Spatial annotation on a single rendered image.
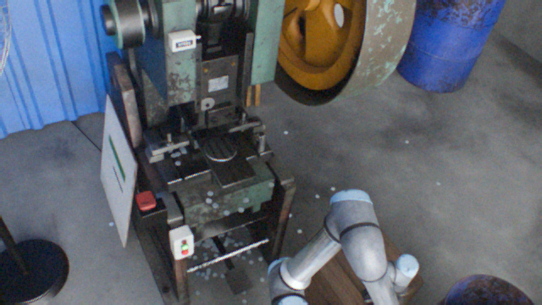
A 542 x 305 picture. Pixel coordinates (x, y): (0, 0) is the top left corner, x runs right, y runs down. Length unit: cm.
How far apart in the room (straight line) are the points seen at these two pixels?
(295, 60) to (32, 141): 181
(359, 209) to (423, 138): 201
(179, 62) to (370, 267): 81
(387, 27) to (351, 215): 54
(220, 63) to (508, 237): 203
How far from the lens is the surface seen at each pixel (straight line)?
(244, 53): 155
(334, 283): 201
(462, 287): 216
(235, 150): 178
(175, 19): 136
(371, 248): 128
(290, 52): 185
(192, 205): 178
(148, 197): 167
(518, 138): 367
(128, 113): 200
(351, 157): 296
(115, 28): 141
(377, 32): 138
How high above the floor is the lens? 208
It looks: 47 degrees down
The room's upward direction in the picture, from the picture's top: 8 degrees clockwise
